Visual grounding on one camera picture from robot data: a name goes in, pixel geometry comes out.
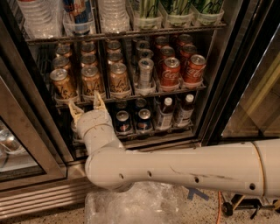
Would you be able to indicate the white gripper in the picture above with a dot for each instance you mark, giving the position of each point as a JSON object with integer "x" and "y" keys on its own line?
{"x": 93, "y": 119}

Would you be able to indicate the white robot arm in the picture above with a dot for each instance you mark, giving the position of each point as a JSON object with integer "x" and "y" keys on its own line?
{"x": 250, "y": 168}

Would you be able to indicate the front middle orange can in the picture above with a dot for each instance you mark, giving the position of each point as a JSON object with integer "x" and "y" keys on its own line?
{"x": 91, "y": 80}

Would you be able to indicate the orange can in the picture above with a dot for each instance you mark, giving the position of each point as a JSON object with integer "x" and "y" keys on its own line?
{"x": 91, "y": 80}
{"x": 119, "y": 81}
{"x": 63, "y": 84}

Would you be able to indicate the front left clear green can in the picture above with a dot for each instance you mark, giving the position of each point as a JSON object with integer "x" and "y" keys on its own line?
{"x": 74, "y": 130}

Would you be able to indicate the front left orange can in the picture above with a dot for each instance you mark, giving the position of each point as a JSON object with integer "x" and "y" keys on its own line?
{"x": 63, "y": 84}

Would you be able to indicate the front left pepsi can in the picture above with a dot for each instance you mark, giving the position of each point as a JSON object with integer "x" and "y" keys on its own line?
{"x": 122, "y": 121}

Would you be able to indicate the pepsi can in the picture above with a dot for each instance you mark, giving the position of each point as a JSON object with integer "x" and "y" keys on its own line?
{"x": 144, "y": 119}
{"x": 122, "y": 121}

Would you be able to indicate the front right orange can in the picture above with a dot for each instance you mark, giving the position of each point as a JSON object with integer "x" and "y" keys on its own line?
{"x": 119, "y": 81}

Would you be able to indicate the front right pepsi can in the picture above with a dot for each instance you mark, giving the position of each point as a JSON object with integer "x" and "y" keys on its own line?
{"x": 144, "y": 119}

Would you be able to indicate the left fridge glass door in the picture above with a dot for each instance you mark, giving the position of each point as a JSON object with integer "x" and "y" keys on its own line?
{"x": 31, "y": 157}

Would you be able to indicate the silver slim can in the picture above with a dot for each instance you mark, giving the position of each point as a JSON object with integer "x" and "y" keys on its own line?
{"x": 145, "y": 72}

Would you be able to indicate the red bull can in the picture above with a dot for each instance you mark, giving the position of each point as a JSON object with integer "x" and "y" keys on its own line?
{"x": 79, "y": 16}

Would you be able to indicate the front left coca-cola can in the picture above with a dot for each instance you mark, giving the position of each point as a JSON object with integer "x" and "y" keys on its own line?
{"x": 170, "y": 72}

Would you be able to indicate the coca-cola can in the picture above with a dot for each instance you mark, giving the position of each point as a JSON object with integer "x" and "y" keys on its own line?
{"x": 170, "y": 72}
{"x": 194, "y": 69}

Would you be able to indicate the stainless steel fridge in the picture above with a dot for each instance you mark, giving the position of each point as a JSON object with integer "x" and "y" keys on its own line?
{"x": 232, "y": 46}

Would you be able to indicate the front right coca-cola can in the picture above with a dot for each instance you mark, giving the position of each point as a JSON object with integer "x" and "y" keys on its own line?
{"x": 194, "y": 69}

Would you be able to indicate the left brown bottle white cap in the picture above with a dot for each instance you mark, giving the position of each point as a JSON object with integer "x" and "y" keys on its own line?
{"x": 164, "y": 114}

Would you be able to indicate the brown bottle white cap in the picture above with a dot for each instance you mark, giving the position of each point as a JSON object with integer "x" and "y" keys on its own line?
{"x": 164, "y": 114}
{"x": 184, "y": 112}

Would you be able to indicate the right brown bottle white cap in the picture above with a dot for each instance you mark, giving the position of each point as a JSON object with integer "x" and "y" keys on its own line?
{"x": 184, "y": 112}

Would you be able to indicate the clear plastic wrapped box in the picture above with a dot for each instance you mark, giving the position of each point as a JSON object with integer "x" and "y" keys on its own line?
{"x": 143, "y": 203}

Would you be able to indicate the blue tape cross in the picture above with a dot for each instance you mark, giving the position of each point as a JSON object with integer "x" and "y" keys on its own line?
{"x": 194, "y": 191}

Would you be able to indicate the yellow black cart stand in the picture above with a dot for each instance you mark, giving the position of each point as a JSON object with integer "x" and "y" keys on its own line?
{"x": 234, "y": 202}

